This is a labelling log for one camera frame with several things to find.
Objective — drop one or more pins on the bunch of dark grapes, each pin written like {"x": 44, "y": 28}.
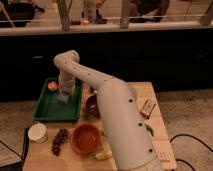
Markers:
{"x": 59, "y": 139}

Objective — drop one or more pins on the green plastic tray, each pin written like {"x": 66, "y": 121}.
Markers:
{"x": 49, "y": 109}

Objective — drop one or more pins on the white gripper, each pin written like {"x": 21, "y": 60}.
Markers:
{"x": 66, "y": 83}

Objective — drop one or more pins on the brown wooden box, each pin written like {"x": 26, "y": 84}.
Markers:
{"x": 147, "y": 108}

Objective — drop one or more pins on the orange bowl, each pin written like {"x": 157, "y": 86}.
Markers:
{"x": 85, "y": 139}

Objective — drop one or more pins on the black office chair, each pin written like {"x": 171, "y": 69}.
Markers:
{"x": 19, "y": 13}

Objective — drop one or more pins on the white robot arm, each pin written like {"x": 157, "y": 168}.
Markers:
{"x": 124, "y": 127}

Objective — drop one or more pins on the yellow corn cob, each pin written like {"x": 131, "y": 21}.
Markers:
{"x": 103, "y": 155}

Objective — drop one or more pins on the orange fruit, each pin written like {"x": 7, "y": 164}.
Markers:
{"x": 52, "y": 86}

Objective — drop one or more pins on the dark purple bowl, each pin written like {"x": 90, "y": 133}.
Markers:
{"x": 91, "y": 106}

